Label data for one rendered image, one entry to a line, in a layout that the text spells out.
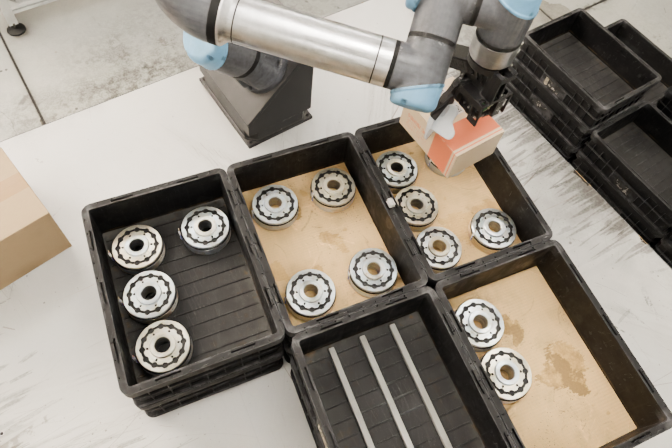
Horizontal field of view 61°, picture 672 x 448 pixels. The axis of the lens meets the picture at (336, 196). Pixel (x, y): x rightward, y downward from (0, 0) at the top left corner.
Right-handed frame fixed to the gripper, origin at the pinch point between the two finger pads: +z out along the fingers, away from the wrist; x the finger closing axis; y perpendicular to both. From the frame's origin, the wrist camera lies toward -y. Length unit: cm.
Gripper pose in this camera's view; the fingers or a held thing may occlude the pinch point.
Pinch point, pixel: (451, 121)
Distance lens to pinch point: 116.4
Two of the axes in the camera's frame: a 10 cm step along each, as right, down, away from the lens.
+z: -0.8, 5.1, 8.6
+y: 5.4, 7.4, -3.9
